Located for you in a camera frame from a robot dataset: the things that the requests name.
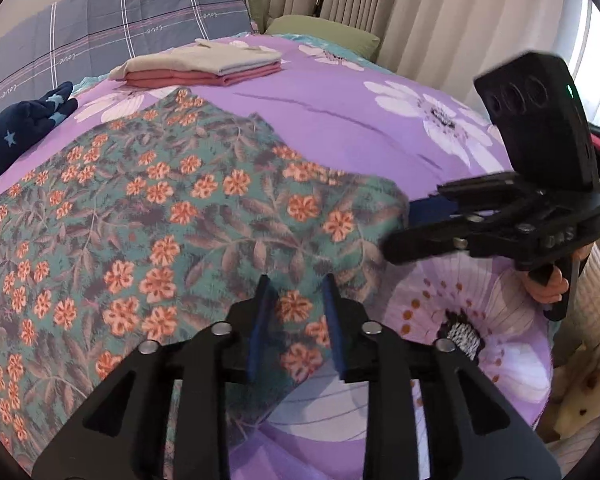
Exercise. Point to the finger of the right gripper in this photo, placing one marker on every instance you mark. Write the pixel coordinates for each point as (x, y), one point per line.
(491, 192)
(431, 234)

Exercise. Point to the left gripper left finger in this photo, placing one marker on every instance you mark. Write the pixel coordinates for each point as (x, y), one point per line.
(160, 395)

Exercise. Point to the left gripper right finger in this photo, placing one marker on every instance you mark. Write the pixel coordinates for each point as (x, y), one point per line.
(472, 431)

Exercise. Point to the teal floral shirt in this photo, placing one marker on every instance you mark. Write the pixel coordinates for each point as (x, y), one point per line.
(150, 226)

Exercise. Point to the person right hand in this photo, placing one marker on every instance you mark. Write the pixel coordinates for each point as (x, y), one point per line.
(557, 285)

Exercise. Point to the beige curtain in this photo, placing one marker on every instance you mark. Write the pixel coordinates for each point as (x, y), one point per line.
(446, 43)

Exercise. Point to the beige knit sweater right sleeve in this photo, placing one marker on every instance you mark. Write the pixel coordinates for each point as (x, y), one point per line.
(577, 384)

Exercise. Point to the purple floral bedsheet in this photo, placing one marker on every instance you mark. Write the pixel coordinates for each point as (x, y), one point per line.
(361, 120)

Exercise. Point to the green pillow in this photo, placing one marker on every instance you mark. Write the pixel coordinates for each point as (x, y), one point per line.
(358, 41)

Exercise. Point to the beige folded garment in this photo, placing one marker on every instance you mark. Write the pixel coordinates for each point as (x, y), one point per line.
(205, 56)

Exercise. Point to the navy star plush toy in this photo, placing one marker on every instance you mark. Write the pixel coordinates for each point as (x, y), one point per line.
(26, 123)

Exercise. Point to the pink folded garment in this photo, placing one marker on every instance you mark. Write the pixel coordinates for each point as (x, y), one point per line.
(154, 79)

